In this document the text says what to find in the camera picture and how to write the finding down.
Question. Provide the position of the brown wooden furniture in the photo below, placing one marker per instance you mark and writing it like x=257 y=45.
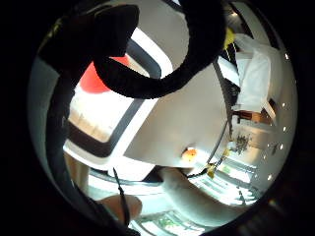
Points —
x=252 y=116

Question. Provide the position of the orange fruit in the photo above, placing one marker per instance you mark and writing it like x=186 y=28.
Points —
x=189 y=154

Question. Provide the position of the group of ceiling spot lights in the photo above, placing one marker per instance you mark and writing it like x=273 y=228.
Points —
x=284 y=129

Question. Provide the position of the green potted plant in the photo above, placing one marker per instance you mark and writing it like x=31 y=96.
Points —
x=241 y=143

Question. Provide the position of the red round ball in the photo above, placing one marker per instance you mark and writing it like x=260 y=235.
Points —
x=92 y=82

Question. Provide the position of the yellow object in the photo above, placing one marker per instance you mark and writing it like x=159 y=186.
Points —
x=229 y=37

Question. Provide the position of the yellow tag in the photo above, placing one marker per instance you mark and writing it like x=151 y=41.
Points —
x=210 y=170

